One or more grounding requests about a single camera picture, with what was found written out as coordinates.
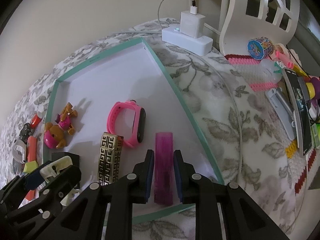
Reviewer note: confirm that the black smartphone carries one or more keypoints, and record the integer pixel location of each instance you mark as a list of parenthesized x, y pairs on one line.
[(300, 110)]

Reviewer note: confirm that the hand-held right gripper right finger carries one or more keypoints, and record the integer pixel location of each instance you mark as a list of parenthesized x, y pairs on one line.
[(178, 177)]

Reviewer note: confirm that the purple plastic case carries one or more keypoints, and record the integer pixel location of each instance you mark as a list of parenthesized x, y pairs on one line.
[(163, 155)]

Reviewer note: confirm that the red white tube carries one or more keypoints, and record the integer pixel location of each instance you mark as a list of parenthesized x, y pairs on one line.
[(36, 120)]

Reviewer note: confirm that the yellow purple toy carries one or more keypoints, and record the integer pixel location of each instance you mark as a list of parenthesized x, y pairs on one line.
[(313, 87)]

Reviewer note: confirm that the teal-rimmed white tray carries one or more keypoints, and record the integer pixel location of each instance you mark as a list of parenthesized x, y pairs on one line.
[(100, 80)]

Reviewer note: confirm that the gold black patterned box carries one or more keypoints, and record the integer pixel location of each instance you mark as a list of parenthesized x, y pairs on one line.
[(110, 155)]

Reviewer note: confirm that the colourful sticker roll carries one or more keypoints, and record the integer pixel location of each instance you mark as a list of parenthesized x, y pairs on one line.
[(260, 47)]

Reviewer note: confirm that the black toy car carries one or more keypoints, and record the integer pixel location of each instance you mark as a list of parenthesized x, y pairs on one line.
[(26, 130)]

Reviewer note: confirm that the white charger adapter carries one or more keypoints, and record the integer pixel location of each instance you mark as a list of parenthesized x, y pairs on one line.
[(191, 23)]

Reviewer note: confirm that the white lattice shelf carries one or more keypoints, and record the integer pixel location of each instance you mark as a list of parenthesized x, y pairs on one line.
[(232, 17)]

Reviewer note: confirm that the red zigzag building blocks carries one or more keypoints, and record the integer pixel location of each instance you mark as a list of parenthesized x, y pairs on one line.
[(303, 175)]

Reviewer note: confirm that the pink brown toy figure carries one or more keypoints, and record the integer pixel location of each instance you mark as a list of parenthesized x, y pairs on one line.
[(53, 136)]

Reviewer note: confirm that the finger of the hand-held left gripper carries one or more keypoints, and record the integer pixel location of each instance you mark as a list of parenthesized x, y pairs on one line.
[(67, 178), (32, 180)]

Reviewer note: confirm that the yellow building block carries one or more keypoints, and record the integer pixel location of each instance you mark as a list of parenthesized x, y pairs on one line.
[(292, 148)]

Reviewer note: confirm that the pink white building block plate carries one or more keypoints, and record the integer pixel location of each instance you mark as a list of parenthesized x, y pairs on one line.
[(250, 73)]

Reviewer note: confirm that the salmon utility knife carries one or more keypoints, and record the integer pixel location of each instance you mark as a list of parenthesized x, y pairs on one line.
[(32, 147)]

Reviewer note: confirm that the blue yellow utility knife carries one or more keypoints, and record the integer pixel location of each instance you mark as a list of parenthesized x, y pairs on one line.
[(30, 167)]

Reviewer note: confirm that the pink plastic toy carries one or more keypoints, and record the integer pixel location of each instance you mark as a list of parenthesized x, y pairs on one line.
[(282, 53)]

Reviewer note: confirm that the white power strip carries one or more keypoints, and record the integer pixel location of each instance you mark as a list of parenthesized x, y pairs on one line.
[(185, 41)]

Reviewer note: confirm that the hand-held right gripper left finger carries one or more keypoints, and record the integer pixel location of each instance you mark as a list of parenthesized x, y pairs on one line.
[(150, 177)]

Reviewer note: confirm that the green building block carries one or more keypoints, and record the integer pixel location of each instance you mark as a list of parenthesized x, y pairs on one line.
[(315, 132)]

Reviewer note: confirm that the grey phone holder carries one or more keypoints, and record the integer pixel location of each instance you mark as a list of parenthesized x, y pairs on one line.
[(282, 112)]

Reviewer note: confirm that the white square frame piece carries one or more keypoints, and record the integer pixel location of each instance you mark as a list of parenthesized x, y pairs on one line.
[(58, 163)]

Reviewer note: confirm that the pink smartwatch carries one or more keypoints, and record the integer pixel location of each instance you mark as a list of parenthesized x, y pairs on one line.
[(140, 125)]

